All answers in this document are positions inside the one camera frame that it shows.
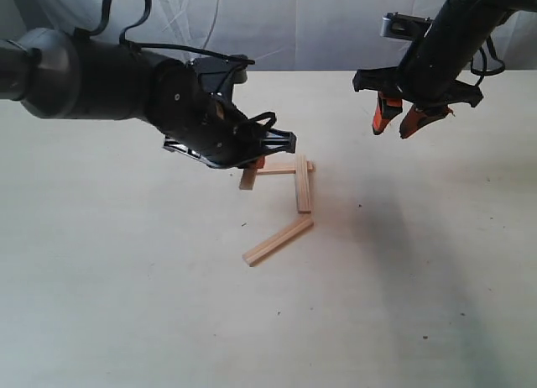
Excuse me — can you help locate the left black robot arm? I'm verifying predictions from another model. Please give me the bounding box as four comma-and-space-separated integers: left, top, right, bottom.
1, 29, 296, 169

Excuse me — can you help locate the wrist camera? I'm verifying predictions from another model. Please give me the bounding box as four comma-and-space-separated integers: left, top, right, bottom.
189, 55, 255, 88
380, 12, 433, 41

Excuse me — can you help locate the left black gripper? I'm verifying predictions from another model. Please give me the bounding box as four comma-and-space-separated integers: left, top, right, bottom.
161, 60, 296, 169

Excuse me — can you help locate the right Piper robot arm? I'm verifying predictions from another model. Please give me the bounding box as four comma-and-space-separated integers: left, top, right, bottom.
352, 0, 536, 139

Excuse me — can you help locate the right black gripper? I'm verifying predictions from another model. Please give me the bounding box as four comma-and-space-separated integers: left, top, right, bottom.
352, 66, 483, 139

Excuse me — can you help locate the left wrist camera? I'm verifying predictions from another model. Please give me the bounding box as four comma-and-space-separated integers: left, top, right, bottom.
189, 55, 255, 88

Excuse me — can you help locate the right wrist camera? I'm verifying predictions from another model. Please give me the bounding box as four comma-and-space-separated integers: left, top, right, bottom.
380, 12, 433, 41

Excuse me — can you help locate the wooden strip with holes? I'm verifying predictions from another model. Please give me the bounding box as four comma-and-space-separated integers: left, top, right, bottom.
257, 162, 296, 176

